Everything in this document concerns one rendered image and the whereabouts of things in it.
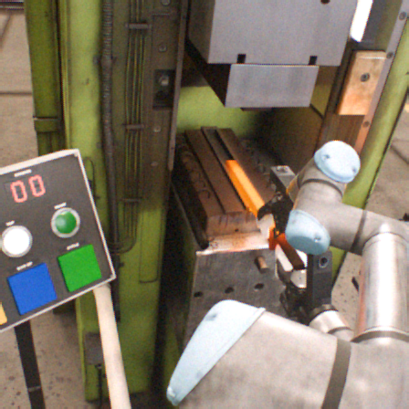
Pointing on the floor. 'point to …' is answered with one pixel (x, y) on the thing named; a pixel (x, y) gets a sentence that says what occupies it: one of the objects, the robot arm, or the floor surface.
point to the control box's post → (29, 363)
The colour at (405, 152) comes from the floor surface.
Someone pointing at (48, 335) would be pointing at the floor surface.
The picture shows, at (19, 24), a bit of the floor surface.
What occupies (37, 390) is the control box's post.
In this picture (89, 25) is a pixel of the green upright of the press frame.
